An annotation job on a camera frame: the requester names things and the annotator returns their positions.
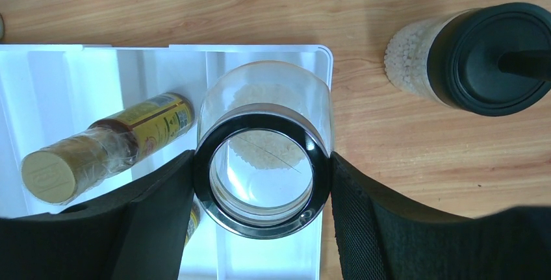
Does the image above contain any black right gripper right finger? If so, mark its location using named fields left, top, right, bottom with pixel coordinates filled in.
left=331, top=153, right=550, bottom=279

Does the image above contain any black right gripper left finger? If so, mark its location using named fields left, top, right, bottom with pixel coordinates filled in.
left=1, top=151, right=193, bottom=279

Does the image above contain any yellow label sauce bottle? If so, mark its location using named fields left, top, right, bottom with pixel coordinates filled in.
left=185, top=202, right=201, bottom=246
left=21, top=92, right=194, bottom=204

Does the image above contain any glass jar with grains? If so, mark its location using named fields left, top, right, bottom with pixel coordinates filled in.
left=193, top=60, right=334, bottom=240

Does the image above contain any white divided organizer tray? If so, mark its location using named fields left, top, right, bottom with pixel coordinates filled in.
left=1, top=45, right=333, bottom=279

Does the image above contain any black lid bead jar right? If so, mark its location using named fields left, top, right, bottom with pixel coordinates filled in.
left=384, top=3, right=550, bottom=116

